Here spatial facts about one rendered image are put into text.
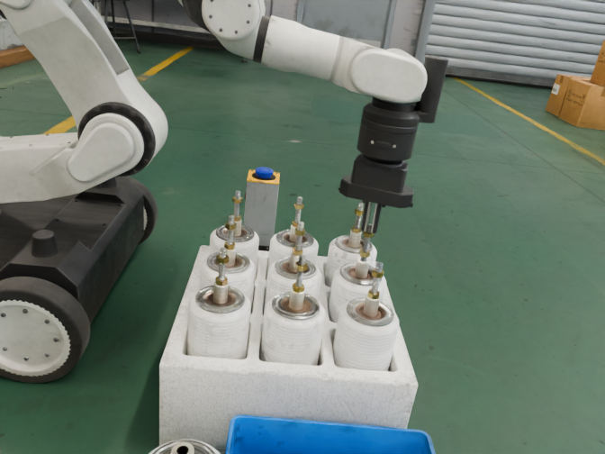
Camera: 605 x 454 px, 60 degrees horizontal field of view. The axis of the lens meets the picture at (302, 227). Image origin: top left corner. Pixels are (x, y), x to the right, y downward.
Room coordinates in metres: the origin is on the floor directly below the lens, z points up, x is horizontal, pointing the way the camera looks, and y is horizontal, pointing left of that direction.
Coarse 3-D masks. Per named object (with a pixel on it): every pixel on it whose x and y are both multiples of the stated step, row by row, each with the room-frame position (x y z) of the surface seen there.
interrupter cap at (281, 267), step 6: (288, 258) 0.84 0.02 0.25; (276, 264) 0.81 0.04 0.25; (282, 264) 0.81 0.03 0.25; (288, 264) 0.82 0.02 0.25; (312, 264) 0.83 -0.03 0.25; (276, 270) 0.79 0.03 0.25; (282, 270) 0.79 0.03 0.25; (288, 270) 0.80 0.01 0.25; (306, 270) 0.80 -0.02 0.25; (312, 270) 0.81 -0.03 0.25; (282, 276) 0.78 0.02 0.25; (288, 276) 0.77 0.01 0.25; (294, 276) 0.78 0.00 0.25; (306, 276) 0.78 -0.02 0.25; (312, 276) 0.79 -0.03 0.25
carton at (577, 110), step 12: (576, 84) 4.10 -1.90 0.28; (588, 84) 3.98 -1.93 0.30; (576, 96) 4.04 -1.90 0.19; (588, 96) 3.90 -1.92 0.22; (600, 96) 3.91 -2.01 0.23; (564, 108) 4.15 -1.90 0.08; (576, 108) 3.99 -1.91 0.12; (588, 108) 3.90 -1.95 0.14; (600, 108) 3.91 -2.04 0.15; (564, 120) 4.10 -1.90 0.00; (576, 120) 3.93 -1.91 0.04; (588, 120) 3.91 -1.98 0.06; (600, 120) 3.91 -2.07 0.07
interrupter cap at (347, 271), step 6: (348, 264) 0.84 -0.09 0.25; (354, 264) 0.85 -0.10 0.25; (342, 270) 0.82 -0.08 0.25; (348, 270) 0.82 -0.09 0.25; (354, 270) 0.83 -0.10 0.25; (372, 270) 0.83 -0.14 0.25; (342, 276) 0.80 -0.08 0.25; (348, 276) 0.80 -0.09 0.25; (354, 276) 0.81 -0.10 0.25; (366, 276) 0.82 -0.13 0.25; (372, 276) 0.81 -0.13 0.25; (354, 282) 0.78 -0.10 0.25; (360, 282) 0.79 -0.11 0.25; (366, 282) 0.79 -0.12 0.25; (372, 282) 0.79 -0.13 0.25
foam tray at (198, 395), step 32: (320, 256) 1.00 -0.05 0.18; (192, 288) 0.81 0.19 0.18; (256, 288) 0.84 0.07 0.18; (320, 288) 0.87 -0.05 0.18; (256, 320) 0.74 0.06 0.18; (256, 352) 0.65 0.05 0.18; (320, 352) 0.70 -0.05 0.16; (160, 384) 0.60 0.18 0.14; (192, 384) 0.60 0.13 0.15; (224, 384) 0.61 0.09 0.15; (256, 384) 0.61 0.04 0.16; (288, 384) 0.61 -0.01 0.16; (320, 384) 0.62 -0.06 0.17; (352, 384) 0.62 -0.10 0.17; (384, 384) 0.62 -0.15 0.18; (416, 384) 0.63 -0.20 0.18; (160, 416) 0.60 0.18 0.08; (192, 416) 0.60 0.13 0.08; (224, 416) 0.61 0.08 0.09; (288, 416) 0.61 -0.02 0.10; (320, 416) 0.62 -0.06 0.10; (352, 416) 0.62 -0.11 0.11; (384, 416) 0.63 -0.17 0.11; (224, 448) 0.61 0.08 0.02
